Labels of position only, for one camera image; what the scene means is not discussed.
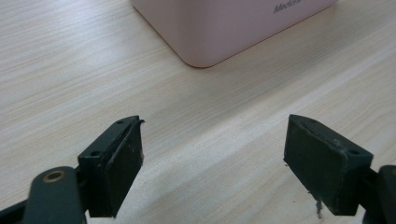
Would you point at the pink plastic storage box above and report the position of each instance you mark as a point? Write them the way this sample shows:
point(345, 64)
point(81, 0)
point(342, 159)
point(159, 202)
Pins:
point(224, 28)

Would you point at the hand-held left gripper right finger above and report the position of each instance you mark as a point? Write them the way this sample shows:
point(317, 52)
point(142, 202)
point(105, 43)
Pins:
point(323, 165)

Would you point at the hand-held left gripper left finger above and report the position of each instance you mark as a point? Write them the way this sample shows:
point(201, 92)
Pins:
point(121, 161)

